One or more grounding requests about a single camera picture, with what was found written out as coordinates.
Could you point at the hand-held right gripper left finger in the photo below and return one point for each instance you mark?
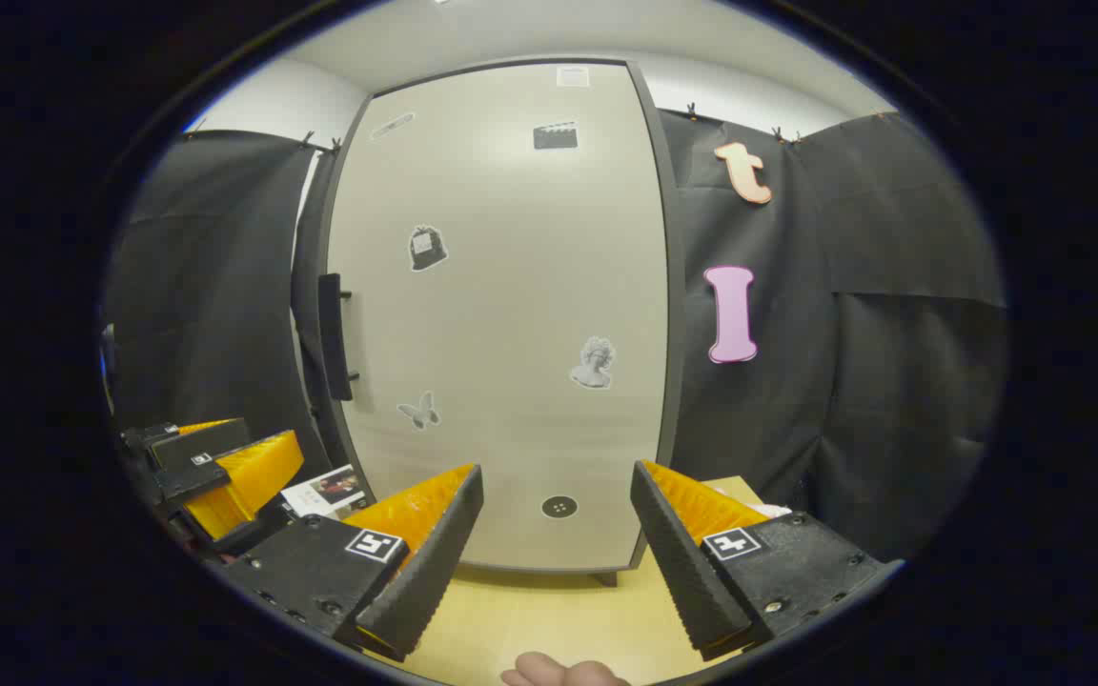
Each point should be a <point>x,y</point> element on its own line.
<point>435,562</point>

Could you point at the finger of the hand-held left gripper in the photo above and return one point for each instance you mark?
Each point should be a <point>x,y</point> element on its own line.
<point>201,443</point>
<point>254,476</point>

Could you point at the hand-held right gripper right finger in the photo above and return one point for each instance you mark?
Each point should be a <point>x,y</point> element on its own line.
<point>682,562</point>

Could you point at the grey cabinet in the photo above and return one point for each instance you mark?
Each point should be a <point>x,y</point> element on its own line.
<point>674,333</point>

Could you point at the beige cabinet door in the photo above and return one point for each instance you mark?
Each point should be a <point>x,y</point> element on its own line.
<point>511,286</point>

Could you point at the white book with portrait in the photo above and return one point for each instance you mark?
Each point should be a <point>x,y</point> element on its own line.
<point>325,491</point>

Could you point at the pink and green plush toy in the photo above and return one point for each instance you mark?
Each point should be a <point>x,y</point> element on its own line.
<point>774,512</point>

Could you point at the black backdrop cloth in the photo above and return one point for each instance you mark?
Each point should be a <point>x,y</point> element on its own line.
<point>206,286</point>
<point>873,333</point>

